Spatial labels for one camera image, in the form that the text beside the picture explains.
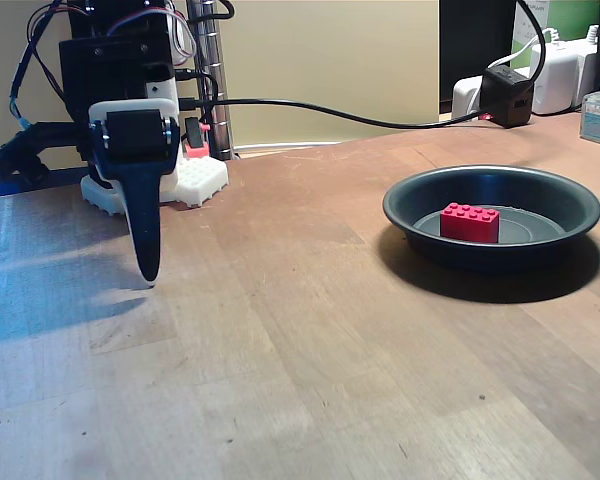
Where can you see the red lego block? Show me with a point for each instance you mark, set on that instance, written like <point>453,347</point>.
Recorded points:
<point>470,225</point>

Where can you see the red clamp piece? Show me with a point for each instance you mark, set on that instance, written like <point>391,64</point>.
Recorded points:
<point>199,149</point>

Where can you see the chrome shelf pole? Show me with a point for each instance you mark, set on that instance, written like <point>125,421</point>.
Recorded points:
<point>215,75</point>

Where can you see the white power strip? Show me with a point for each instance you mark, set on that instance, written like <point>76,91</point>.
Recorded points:
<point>467,97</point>

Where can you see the black panel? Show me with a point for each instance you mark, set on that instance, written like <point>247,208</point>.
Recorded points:
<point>475,40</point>

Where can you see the black cube charger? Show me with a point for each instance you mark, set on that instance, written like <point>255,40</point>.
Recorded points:
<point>507,97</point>

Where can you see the dark round metal pan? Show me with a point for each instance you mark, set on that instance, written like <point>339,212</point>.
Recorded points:
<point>530,245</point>

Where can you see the white power adapter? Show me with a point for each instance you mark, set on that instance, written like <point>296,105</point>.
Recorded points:
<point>555,80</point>
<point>589,70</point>

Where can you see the green and white box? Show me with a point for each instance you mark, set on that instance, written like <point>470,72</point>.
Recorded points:
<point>565,20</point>

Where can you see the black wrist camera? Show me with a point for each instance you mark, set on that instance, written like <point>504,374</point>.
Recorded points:
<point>25,147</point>

